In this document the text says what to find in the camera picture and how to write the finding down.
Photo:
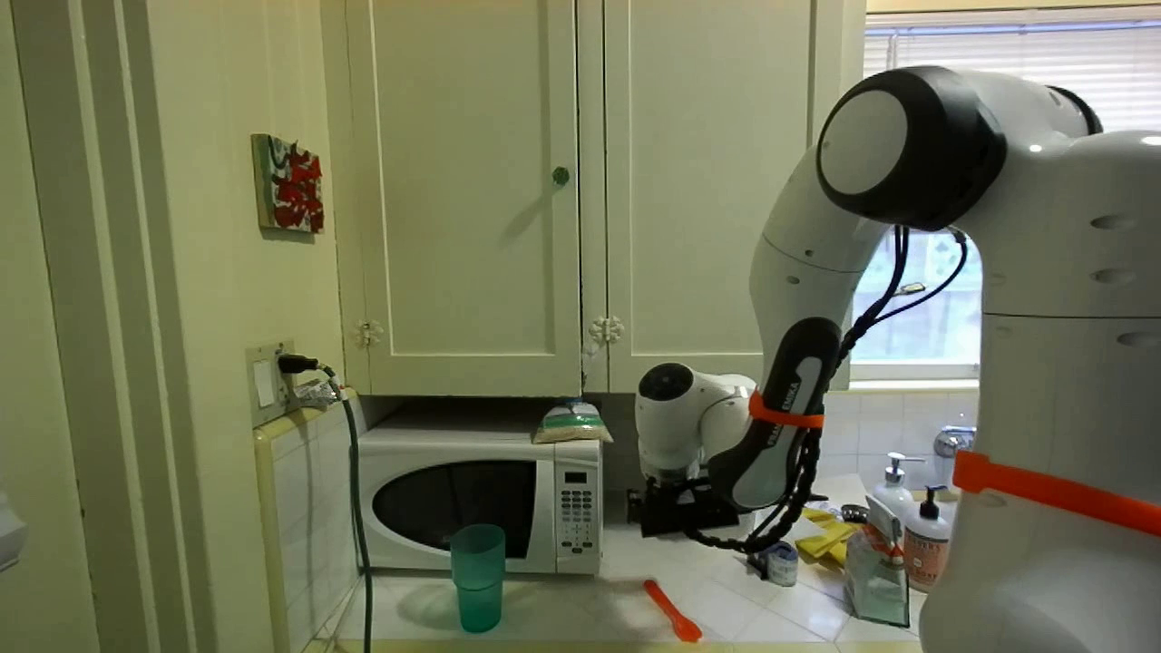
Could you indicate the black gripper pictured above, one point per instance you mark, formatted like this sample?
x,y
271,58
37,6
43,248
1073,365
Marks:
x,y
685,516

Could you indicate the orange marker pen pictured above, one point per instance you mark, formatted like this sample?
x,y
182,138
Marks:
x,y
674,612

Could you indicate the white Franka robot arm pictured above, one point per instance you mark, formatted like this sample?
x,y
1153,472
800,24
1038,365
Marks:
x,y
1063,365

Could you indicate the green yellow sponge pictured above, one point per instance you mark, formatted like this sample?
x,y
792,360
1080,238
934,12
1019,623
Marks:
x,y
576,424

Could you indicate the yellow cloth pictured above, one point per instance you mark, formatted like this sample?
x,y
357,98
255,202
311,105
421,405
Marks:
x,y
829,542

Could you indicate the coffee bag with orange label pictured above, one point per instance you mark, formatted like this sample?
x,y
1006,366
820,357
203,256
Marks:
x,y
877,574

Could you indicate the white cabinet latch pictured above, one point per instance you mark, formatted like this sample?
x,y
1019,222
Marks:
x,y
606,331
369,331

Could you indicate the white pump soap bottle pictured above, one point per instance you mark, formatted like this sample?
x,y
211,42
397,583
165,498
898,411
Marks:
x,y
893,490

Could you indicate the white microwave oven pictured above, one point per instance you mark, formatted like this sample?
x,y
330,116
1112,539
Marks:
x,y
474,485

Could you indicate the green plastic cup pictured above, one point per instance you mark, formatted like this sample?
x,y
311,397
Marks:
x,y
477,583

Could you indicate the white spray bottle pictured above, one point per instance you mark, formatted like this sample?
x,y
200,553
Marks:
x,y
931,549

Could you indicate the chrome faucet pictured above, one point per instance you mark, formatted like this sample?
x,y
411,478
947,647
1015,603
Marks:
x,y
947,447

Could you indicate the green cabinet knob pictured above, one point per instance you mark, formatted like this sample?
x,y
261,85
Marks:
x,y
561,177

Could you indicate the white plug adapter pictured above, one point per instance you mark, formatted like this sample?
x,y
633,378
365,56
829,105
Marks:
x,y
318,389

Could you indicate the kitchen window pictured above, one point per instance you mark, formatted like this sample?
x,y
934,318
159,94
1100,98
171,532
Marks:
x,y
1019,75

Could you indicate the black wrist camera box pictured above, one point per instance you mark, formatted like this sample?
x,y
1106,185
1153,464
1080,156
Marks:
x,y
702,486

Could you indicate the cream wall cabinet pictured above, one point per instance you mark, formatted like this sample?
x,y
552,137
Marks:
x,y
460,184

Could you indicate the cream wall power outlet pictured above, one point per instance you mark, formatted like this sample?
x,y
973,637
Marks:
x,y
261,387

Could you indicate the red floral wall picture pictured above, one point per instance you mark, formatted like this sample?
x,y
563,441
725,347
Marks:
x,y
290,184

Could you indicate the cream door frame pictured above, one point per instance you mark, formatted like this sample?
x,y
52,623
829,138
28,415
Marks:
x,y
111,303

